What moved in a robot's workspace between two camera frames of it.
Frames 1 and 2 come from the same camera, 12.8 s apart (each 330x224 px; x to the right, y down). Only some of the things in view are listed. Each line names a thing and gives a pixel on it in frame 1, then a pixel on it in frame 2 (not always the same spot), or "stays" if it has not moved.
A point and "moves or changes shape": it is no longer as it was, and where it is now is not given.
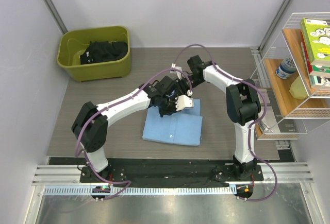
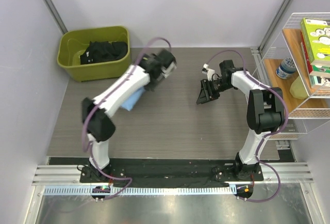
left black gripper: (173, 109) → (149, 86)
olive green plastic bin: (95, 53) stays
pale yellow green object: (297, 90) stays
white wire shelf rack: (293, 81) stays
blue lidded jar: (286, 68) stays
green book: (316, 35) stays
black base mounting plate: (161, 171) stays
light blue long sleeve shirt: (183, 127) moves or changes shape
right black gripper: (181, 89) → (207, 94)
